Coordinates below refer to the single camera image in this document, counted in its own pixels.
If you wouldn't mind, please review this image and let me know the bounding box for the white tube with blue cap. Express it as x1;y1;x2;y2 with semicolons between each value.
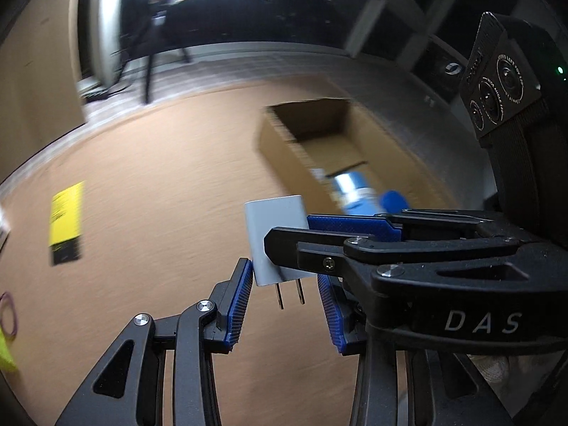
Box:
334;172;381;214

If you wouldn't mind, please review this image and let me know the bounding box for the yellow shuttlecock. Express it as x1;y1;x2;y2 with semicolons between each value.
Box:
0;331;18;372

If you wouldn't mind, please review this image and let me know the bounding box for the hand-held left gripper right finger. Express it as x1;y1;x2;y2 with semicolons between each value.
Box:
316;274;516;426

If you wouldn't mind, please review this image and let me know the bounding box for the cardboard box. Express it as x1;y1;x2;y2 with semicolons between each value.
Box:
253;98;458;214

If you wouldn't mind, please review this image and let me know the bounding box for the large brown board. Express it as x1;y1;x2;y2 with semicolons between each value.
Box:
0;0;89;179

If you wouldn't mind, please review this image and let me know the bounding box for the black power strip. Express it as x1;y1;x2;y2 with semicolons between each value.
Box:
80;86;114;102

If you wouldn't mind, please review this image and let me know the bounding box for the white panel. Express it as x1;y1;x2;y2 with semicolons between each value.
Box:
86;0;130;92

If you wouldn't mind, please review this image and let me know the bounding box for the dark metal shelf rack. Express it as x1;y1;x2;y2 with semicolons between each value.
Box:
248;0;568;113

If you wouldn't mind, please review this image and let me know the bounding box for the purple rubber band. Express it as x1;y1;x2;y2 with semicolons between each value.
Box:
0;292;21;337

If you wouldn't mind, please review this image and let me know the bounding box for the white wall charger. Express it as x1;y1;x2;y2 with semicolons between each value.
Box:
244;195;311;310

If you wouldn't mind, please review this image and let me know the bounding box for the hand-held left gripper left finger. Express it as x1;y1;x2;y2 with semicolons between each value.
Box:
54;256;255;426

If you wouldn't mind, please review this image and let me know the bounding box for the yellow and black card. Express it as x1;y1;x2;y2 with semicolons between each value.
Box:
48;181;86;267

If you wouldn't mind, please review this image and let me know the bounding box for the black chair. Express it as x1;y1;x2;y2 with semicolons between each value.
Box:
111;0;194;104

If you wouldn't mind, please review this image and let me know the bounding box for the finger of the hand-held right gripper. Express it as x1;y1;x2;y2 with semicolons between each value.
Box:
263;226;568;356
306;208;535;244

